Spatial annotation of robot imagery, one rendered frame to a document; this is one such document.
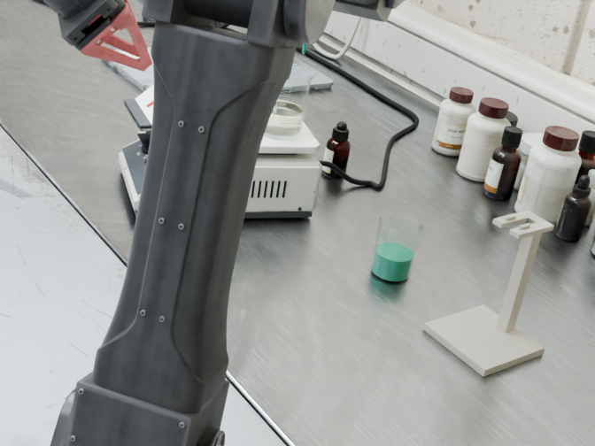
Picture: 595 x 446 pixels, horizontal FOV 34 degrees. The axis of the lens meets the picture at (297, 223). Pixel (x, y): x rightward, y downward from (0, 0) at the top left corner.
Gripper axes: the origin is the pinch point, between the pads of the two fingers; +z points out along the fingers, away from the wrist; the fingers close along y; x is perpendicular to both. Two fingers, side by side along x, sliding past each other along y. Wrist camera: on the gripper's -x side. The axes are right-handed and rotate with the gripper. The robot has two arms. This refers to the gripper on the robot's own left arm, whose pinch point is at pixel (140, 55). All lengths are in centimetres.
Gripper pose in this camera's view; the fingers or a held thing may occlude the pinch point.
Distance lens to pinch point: 108.7
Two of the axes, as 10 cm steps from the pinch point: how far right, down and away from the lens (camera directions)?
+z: 5.8, 5.4, 6.1
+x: -7.7, 6.1, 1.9
